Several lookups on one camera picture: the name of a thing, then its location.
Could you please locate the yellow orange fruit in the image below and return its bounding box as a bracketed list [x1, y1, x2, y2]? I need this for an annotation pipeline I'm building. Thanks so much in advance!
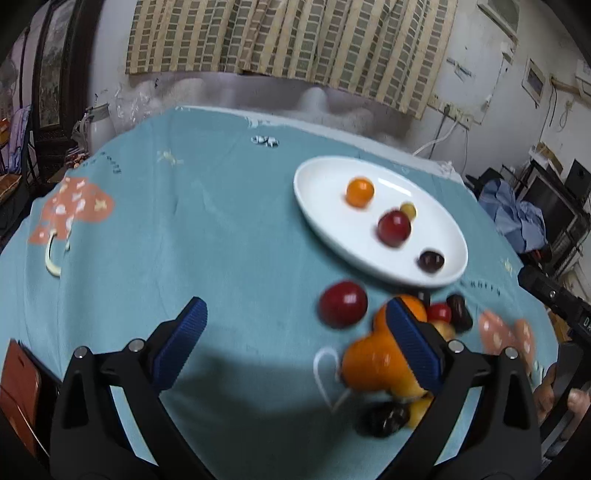
[406, 397, 435, 428]

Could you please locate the white cable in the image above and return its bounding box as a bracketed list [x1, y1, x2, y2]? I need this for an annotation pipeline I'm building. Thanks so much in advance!
[411, 113, 458, 158]

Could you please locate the small orange tangerine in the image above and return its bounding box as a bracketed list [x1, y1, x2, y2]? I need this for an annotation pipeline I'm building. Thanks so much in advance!
[345, 176, 376, 208]

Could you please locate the person's right hand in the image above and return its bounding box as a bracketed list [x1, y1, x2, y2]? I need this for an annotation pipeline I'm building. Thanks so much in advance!
[536, 362, 591, 418]

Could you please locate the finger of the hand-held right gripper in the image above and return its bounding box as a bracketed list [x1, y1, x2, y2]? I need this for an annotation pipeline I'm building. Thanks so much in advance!
[517, 265, 578, 319]

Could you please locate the large orange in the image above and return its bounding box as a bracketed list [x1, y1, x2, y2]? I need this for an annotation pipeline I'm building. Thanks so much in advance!
[341, 331, 428, 398]

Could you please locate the white power strip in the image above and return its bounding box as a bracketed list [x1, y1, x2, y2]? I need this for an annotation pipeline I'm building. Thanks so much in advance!
[427, 95, 474, 130]

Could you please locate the pale yellow fruit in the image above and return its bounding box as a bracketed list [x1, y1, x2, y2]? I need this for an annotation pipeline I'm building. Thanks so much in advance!
[429, 320, 458, 344]

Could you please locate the blue cloth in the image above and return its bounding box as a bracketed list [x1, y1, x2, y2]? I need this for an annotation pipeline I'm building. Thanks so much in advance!
[478, 178, 550, 252]

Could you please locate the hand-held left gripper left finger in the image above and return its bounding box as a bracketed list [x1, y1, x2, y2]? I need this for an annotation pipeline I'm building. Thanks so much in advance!
[50, 296, 208, 480]

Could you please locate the white oval plate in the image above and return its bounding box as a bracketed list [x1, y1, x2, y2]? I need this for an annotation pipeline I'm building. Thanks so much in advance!
[293, 156, 469, 289]

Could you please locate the red cherry tomato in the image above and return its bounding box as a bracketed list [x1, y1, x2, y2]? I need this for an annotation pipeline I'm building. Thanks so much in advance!
[425, 302, 453, 324]

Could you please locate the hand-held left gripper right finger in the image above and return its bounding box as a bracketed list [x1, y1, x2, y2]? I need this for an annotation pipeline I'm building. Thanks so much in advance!
[385, 298, 542, 480]

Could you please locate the teal printed tablecloth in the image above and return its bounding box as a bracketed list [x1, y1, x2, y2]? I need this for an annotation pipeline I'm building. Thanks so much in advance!
[0, 105, 561, 469]

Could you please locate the black speaker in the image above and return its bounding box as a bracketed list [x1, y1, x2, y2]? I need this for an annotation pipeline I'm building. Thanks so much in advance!
[566, 159, 591, 204]

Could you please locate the dark purple fruit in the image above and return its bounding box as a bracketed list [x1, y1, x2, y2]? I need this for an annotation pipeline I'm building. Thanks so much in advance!
[355, 401, 411, 438]

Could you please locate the brick pattern curtain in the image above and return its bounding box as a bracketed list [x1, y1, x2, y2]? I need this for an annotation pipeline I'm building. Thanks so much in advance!
[126, 0, 458, 121]

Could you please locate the dark wooden cabinet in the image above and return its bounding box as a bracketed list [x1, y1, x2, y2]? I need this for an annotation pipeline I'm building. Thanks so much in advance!
[28, 0, 105, 162]

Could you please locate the black television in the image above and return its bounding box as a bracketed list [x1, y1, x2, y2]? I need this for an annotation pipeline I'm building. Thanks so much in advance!
[519, 161, 583, 252]

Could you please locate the dark red plum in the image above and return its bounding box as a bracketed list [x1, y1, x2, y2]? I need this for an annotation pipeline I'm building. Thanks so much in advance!
[377, 209, 413, 248]

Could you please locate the large red plum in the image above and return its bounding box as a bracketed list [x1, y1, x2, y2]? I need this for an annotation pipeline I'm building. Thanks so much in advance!
[318, 281, 369, 329]

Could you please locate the white air conditioner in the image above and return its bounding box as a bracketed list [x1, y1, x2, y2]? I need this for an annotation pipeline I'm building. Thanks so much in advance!
[475, 0, 520, 40]

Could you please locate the red brown box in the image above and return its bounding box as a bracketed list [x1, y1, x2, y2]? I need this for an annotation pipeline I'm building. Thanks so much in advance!
[0, 339, 63, 457]

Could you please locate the dark brown date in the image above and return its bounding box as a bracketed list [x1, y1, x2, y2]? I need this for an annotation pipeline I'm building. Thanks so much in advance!
[445, 294, 474, 332]
[417, 249, 446, 274]

